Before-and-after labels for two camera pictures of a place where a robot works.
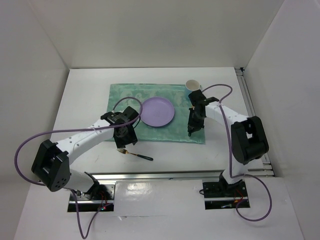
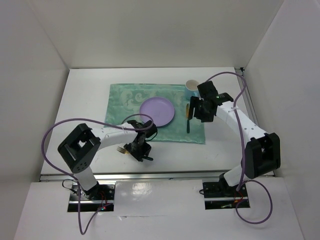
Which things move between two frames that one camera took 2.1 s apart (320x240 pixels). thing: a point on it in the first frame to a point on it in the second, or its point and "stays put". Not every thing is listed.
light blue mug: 192,85 stays put
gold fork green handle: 126,152 stays put
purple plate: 157,111 stays put
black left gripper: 132,138 to 145,149
